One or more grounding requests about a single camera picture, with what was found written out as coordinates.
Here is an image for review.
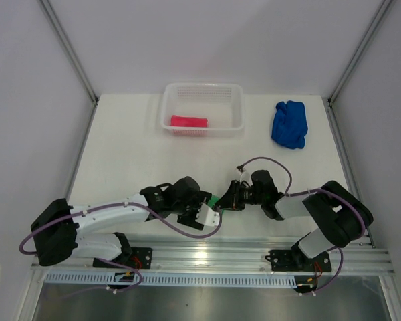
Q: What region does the purple cable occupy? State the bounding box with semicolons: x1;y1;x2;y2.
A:
242;156;368;295
19;200;223;297

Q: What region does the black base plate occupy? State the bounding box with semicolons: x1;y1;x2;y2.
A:
92;247;153;270
265;249;332;272

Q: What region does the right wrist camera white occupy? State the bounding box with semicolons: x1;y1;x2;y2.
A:
235;165;247;182

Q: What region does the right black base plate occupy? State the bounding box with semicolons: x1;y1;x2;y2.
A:
265;249;332;272

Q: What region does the blue towel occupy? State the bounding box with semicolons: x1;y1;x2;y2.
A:
271;100;308;150

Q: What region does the green towel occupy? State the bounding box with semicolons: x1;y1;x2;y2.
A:
208;195;232;213

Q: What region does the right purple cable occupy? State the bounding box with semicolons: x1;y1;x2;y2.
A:
242;156;368;295

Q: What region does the slotted cable duct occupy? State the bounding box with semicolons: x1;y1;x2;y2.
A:
45;271;297;288

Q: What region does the left aluminium frame post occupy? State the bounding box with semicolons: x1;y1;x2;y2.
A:
36;0;100;105

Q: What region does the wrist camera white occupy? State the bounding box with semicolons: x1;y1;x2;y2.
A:
196;203;221;227
235;165;247;182

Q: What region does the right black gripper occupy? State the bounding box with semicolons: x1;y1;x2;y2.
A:
215;179;265;211

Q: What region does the aluminium mounting rail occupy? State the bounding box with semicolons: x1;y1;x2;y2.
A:
31;233;395;276

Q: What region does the pink towel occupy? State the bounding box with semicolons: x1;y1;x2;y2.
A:
170;115;208;128

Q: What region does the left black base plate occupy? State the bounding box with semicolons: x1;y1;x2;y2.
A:
92;247;153;270

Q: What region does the right aluminium frame post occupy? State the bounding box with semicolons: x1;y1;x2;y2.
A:
327;0;397;104

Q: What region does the aluminium frame post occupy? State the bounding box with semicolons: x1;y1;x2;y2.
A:
36;0;100;105
327;0;397;104

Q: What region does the white plastic basket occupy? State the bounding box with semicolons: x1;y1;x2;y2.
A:
160;82;245;137

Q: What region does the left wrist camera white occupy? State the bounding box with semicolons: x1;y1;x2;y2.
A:
196;203;221;227

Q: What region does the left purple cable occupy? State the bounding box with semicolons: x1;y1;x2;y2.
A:
19;200;223;297

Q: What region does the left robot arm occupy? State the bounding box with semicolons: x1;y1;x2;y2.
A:
31;176;212;268

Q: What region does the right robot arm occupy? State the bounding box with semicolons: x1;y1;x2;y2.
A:
215;170;374;270

